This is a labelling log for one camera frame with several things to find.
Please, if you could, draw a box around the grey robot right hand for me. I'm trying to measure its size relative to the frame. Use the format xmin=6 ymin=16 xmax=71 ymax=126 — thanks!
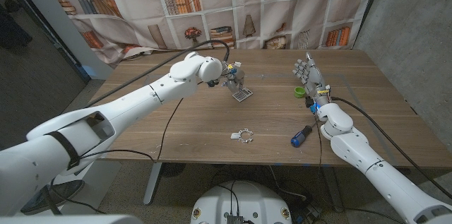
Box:
xmin=292 ymin=52 xmax=332 ymax=107

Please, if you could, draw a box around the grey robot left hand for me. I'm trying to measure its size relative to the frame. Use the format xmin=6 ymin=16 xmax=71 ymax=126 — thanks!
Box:
xmin=221 ymin=66 xmax=246 ymax=95

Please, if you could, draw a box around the grey pocket calculator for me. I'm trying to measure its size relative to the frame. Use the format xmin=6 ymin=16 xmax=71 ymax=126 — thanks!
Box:
xmin=232 ymin=88 xmax=254 ymax=103

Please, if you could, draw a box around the printed bookshelf backdrop cloth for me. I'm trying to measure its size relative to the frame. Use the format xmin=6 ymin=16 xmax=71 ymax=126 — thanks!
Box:
xmin=38 ymin=0 xmax=381 ymax=69

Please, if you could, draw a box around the black backdrop stand pole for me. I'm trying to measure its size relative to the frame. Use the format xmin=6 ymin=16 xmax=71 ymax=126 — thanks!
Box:
xmin=352 ymin=0 xmax=388 ymax=51

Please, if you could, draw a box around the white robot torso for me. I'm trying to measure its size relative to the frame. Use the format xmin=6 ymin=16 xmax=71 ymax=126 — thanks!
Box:
xmin=190 ymin=180 xmax=293 ymax=224

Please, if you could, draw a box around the white table leg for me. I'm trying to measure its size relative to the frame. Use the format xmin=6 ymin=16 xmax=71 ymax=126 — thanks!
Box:
xmin=143 ymin=162 xmax=164 ymax=206

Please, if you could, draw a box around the white floor plate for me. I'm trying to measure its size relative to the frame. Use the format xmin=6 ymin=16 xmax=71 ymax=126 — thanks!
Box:
xmin=52 ymin=160 xmax=123 ymax=215

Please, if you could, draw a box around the black round chair base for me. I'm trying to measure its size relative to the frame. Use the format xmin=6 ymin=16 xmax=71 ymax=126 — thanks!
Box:
xmin=20 ymin=179 xmax=85 ymax=216

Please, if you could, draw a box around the dark perforated panel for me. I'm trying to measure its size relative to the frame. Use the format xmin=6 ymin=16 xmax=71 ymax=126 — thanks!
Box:
xmin=0 ymin=0 xmax=89 ymax=149

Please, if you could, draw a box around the blue black handled screwdriver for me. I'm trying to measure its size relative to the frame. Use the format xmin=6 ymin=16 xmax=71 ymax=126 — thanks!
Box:
xmin=290 ymin=119 xmax=319 ymax=148

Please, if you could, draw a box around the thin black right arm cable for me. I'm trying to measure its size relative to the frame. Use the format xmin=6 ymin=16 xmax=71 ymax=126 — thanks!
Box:
xmin=314 ymin=110 xmax=328 ymax=213

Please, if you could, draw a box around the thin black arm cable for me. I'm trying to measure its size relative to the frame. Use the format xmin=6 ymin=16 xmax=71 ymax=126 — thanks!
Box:
xmin=314 ymin=110 xmax=328 ymax=213
xmin=79 ymin=81 xmax=211 ymax=165

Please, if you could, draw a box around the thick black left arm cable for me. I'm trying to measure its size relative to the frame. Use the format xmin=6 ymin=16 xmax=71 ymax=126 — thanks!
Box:
xmin=83 ymin=39 xmax=231 ymax=110

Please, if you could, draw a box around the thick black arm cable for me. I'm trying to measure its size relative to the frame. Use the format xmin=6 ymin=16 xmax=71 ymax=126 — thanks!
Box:
xmin=330 ymin=96 xmax=452 ymax=201
xmin=83 ymin=39 xmax=231 ymax=110

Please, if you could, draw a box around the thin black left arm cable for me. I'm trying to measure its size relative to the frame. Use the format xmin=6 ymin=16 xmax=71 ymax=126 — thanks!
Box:
xmin=79 ymin=81 xmax=211 ymax=165

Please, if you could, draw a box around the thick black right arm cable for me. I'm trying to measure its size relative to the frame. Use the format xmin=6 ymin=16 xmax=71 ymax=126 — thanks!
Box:
xmin=330 ymin=96 xmax=452 ymax=201

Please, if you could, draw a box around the grey floor cable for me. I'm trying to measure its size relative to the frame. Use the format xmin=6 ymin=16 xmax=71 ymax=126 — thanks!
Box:
xmin=268 ymin=165 xmax=308 ymax=202

